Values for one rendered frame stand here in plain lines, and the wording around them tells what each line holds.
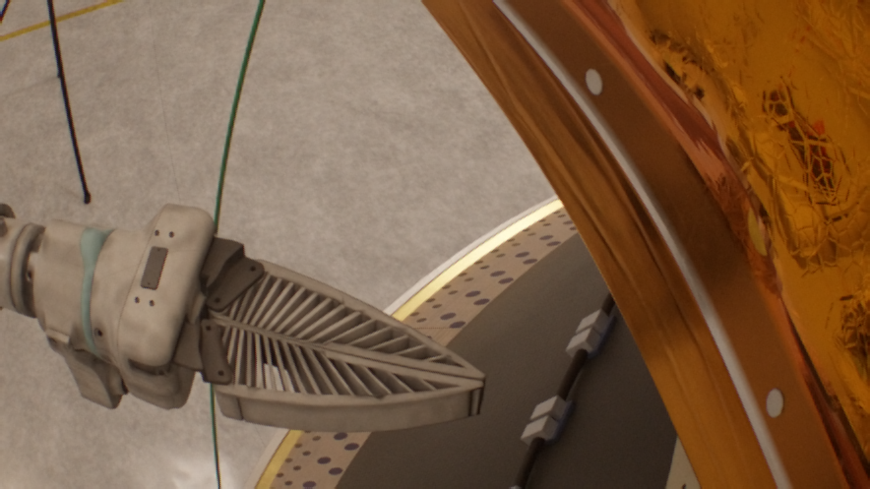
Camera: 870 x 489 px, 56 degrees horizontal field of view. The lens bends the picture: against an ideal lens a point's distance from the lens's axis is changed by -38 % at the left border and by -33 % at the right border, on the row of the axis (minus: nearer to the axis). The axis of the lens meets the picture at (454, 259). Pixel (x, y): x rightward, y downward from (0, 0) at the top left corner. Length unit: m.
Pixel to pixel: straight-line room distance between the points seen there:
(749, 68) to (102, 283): 0.34
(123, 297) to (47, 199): 2.46
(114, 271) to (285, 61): 2.87
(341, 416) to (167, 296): 0.09
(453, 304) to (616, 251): 0.72
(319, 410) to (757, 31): 0.29
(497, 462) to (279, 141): 2.36
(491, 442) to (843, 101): 0.59
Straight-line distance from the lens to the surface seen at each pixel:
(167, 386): 0.47
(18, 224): 0.56
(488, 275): 1.17
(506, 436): 0.77
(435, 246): 2.87
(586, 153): 0.43
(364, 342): 0.49
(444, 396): 0.47
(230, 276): 0.51
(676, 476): 0.48
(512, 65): 0.47
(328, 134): 3.08
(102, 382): 0.57
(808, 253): 0.25
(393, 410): 0.47
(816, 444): 0.33
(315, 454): 1.00
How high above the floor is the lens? 2.05
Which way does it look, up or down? 46 degrees down
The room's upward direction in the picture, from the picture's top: 18 degrees clockwise
